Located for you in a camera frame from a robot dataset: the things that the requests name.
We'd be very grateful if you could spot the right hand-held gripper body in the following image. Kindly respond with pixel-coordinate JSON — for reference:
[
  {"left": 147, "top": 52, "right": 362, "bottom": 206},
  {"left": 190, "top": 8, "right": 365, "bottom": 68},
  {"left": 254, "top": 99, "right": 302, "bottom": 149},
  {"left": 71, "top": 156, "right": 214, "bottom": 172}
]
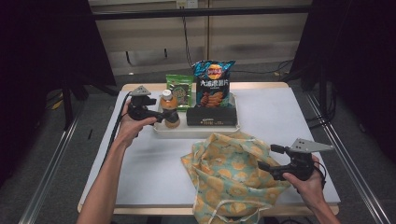
[{"left": 267, "top": 138, "right": 334, "bottom": 182}]

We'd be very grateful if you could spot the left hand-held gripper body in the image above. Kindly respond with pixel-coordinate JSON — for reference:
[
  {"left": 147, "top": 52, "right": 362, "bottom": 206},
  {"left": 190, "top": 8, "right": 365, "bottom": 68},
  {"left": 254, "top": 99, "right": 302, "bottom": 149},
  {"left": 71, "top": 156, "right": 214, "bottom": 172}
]
[{"left": 127, "top": 85, "right": 156, "bottom": 122}]

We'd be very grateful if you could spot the orange tea bottle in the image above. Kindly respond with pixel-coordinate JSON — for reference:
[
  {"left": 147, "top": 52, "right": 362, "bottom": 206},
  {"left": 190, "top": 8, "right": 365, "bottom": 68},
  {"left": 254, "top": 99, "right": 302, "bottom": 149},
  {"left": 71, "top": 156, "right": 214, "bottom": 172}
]
[{"left": 159, "top": 89, "right": 181, "bottom": 130}]

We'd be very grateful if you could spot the green snack packet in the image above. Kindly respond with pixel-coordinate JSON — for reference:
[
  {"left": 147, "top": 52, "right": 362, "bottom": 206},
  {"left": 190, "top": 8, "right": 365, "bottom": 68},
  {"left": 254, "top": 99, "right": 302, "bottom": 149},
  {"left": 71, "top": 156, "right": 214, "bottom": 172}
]
[{"left": 165, "top": 74, "right": 194, "bottom": 112}]

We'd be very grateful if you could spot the white plastic tray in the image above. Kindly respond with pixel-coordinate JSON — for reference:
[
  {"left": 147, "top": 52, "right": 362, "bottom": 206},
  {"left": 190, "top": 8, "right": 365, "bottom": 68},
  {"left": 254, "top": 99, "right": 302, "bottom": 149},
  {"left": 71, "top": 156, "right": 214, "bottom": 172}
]
[{"left": 152, "top": 91, "right": 241, "bottom": 139}]

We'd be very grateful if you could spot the orange-print cloth bag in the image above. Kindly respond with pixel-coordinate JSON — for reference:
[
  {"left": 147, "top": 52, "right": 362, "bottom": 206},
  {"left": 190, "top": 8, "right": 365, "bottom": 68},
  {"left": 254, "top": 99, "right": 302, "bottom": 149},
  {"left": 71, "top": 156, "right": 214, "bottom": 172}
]
[{"left": 180, "top": 131, "right": 292, "bottom": 224}]

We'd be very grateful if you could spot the black rectangular box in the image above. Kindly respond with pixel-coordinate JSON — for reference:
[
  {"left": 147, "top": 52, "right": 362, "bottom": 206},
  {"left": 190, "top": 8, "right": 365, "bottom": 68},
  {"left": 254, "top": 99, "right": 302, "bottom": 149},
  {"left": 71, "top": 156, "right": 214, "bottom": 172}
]
[{"left": 185, "top": 105, "right": 238, "bottom": 127}]

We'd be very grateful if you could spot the blue potato chips bag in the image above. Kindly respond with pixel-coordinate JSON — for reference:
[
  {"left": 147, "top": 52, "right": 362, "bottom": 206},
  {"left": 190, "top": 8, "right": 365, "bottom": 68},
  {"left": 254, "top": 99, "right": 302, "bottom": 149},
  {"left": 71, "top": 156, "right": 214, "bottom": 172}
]
[{"left": 191, "top": 60, "right": 236, "bottom": 109}]

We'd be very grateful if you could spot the person's left hand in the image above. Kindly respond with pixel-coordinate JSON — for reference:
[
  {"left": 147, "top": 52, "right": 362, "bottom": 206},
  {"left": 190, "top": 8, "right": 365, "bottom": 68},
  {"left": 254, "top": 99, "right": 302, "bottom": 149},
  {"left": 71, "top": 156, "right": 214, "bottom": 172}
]
[{"left": 114, "top": 99, "right": 158, "bottom": 148}]

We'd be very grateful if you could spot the person's right hand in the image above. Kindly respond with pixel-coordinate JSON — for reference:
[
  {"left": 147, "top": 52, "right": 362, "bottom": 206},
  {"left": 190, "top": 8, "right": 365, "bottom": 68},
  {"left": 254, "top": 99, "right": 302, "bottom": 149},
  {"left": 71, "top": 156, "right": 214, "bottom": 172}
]
[{"left": 281, "top": 153, "right": 327, "bottom": 213}]

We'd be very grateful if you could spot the white table mat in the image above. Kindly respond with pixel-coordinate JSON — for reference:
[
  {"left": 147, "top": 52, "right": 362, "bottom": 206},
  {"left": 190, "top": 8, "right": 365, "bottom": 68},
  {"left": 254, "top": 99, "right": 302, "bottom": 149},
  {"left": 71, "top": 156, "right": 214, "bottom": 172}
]
[{"left": 79, "top": 87, "right": 342, "bottom": 208}]

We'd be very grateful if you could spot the black stand leg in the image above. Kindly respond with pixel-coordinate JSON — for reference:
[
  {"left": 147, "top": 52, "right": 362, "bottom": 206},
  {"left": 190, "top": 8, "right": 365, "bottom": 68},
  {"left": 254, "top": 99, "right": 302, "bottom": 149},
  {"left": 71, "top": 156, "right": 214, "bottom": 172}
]
[{"left": 61, "top": 82, "right": 75, "bottom": 131}]

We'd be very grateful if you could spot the black horizontal bar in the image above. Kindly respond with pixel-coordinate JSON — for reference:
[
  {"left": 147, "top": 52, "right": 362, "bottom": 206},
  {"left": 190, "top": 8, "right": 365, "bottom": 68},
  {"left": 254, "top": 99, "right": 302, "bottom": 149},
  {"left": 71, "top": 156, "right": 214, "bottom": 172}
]
[{"left": 92, "top": 5, "right": 312, "bottom": 21}]

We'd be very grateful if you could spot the dark curtain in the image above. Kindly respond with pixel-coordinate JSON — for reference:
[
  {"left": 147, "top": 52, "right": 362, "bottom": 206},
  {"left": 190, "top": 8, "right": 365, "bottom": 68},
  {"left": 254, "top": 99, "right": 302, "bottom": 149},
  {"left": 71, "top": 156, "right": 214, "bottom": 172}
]
[
  {"left": 289, "top": 0, "right": 396, "bottom": 162},
  {"left": 0, "top": 0, "right": 117, "bottom": 188}
]

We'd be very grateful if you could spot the right hand-held gripper cable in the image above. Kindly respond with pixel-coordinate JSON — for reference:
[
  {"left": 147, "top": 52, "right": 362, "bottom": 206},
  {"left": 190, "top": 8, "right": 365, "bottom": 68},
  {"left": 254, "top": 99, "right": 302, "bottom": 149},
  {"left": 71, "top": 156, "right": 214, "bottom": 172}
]
[{"left": 314, "top": 160, "right": 328, "bottom": 190}]

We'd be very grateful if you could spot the black wall cable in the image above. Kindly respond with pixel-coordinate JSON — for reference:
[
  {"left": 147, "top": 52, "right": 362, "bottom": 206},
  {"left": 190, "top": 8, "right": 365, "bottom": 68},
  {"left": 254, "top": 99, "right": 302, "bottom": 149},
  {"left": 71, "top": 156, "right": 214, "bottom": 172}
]
[{"left": 181, "top": 16, "right": 295, "bottom": 82}]

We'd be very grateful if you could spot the aluminium floor rail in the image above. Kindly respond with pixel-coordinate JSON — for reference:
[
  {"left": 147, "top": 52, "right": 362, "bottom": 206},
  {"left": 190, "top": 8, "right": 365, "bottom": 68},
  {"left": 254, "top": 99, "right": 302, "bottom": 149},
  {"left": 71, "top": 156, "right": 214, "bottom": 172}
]
[
  {"left": 18, "top": 102, "right": 87, "bottom": 224},
  {"left": 304, "top": 91, "right": 391, "bottom": 224}
]

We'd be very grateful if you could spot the white wall socket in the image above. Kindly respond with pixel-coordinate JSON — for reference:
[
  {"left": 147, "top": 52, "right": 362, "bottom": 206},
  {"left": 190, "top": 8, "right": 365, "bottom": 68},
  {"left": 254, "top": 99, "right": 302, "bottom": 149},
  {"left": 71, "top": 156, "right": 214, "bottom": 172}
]
[{"left": 176, "top": 0, "right": 199, "bottom": 9}]

